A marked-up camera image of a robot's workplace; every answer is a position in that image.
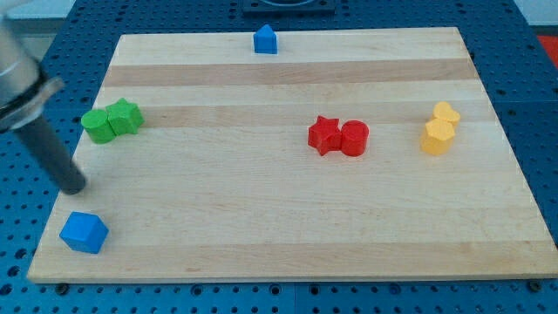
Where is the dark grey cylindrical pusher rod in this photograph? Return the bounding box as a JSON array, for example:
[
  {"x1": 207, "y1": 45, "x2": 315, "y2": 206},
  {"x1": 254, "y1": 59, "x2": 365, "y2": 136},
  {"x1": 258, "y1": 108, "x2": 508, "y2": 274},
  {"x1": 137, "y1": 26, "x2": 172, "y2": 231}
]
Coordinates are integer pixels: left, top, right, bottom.
[{"x1": 14, "y1": 115, "x2": 86, "y2": 195}]

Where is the yellow heart block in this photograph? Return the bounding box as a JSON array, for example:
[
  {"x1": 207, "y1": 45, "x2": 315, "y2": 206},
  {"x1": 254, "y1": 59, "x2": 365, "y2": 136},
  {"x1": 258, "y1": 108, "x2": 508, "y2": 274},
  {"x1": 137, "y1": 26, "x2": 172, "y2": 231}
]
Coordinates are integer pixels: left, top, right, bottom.
[{"x1": 431, "y1": 101, "x2": 461, "y2": 127}]

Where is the green star block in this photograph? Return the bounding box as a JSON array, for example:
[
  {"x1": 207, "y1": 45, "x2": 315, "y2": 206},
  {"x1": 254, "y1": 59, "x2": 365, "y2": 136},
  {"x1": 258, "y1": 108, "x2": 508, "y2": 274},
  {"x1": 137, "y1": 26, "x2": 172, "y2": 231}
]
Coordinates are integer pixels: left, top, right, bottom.
[{"x1": 105, "y1": 98, "x2": 145, "y2": 135}]

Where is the red cylinder block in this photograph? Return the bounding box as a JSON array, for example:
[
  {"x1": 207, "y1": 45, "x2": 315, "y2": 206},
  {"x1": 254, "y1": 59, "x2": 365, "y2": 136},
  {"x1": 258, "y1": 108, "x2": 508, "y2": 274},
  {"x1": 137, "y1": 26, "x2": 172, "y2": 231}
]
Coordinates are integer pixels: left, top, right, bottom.
[{"x1": 341, "y1": 120, "x2": 370, "y2": 157}]

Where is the yellow hexagon block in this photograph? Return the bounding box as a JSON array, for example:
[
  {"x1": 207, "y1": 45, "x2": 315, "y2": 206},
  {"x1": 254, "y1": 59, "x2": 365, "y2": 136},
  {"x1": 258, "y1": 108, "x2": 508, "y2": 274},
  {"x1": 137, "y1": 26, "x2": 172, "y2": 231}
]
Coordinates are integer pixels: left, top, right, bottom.
[{"x1": 419, "y1": 119, "x2": 455, "y2": 155}]

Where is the blue house-shaped block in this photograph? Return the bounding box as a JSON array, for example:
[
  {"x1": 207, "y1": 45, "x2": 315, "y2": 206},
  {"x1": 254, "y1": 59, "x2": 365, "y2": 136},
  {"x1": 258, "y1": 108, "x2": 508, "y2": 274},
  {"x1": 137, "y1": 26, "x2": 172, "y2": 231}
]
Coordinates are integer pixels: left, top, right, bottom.
[{"x1": 253, "y1": 24, "x2": 278, "y2": 54}]

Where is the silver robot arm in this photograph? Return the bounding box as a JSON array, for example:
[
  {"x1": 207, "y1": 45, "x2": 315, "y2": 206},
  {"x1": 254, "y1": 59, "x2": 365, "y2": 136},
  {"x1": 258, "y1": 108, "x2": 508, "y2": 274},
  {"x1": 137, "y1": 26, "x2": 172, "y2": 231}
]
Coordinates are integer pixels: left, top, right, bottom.
[{"x1": 1, "y1": 21, "x2": 86, "y2": 195}]

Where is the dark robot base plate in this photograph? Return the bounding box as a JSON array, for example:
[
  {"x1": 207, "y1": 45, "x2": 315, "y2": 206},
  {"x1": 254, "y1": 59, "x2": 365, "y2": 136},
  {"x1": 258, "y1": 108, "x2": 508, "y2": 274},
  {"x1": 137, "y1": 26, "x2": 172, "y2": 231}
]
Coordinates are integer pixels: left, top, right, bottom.
[{"x1": 240, "y1": 0, "x2": 337, "y2": 16}]

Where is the light wooden board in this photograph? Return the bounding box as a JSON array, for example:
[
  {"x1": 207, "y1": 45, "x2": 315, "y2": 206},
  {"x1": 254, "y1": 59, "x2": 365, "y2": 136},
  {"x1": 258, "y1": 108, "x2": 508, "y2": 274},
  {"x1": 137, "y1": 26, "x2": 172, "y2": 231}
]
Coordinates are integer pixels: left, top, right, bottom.
[{"x1": 28, "y1": 27, "x2": 557, "y2": 283}]

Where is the blue cube block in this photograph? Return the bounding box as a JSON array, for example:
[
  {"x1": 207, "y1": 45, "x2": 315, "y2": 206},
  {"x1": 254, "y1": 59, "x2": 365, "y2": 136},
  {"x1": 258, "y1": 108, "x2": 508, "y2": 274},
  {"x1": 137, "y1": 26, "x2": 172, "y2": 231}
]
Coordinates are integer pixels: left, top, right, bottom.
[{"x1": 59, "y1": 212, "x2": 109, "y2": 254}]

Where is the green cylinder block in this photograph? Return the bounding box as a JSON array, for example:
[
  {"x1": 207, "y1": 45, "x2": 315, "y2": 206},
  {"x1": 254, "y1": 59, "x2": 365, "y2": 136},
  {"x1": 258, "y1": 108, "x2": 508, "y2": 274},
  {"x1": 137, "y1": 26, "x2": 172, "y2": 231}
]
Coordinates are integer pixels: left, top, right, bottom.
[{"x1": 81, "y1": 109, "x2": 116, "y2": 144}]

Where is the red star block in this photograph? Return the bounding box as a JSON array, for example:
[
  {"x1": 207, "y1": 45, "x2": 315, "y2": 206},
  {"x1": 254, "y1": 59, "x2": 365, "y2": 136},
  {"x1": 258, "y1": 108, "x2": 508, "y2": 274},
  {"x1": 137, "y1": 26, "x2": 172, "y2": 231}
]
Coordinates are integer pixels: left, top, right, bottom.
[{"x1": 308, "y1": 115, "x2": 342, "y2": 155}]

